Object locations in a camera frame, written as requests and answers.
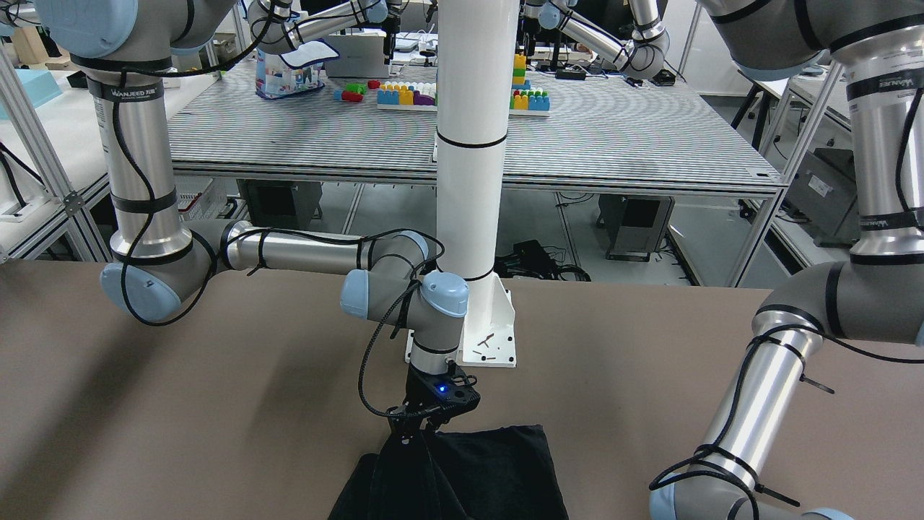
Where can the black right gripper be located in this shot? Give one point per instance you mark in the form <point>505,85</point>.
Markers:
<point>416,383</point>

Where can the black t-shirt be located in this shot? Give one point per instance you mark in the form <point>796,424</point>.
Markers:
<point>504,473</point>

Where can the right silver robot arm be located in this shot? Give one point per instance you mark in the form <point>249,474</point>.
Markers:
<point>163,262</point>

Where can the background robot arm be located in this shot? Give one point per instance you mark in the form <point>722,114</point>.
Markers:
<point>276,32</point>

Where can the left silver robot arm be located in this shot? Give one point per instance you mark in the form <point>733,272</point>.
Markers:
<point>874,295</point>

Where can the colourful toy block set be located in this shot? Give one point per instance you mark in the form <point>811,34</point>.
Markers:
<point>423,96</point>

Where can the blue white pouch bag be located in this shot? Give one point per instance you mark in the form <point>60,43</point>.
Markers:
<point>295,72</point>

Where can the white mounting column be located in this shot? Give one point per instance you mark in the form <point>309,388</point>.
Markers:
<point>476,44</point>

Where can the striped aluminium frame table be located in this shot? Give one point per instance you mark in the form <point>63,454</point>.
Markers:
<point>601,136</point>

